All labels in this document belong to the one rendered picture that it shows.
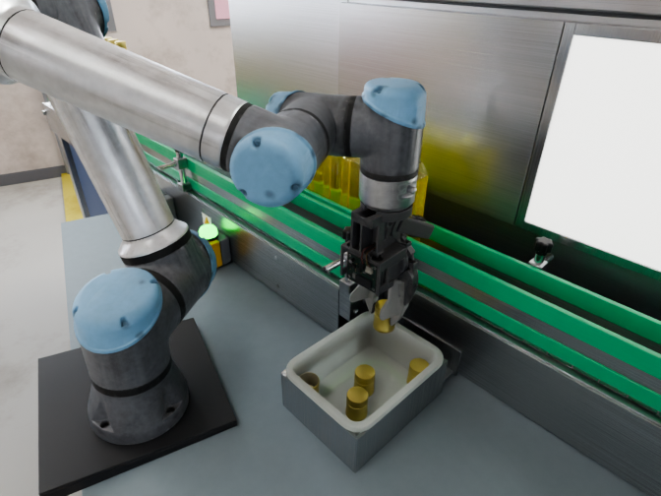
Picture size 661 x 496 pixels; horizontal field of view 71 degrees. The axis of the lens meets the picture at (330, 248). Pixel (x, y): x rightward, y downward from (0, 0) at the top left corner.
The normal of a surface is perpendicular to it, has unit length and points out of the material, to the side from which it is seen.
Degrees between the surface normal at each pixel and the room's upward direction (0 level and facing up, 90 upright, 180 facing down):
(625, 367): 90
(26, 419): 0
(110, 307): 7
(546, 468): 0
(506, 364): 90
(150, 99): 66
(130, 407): 73
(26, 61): 85
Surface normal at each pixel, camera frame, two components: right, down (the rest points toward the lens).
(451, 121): -0.72, 0.36
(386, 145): -0.24, 0.52
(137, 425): 0.36, 0.22
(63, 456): 0.06, -0.85
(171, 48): 0.47, 0.47
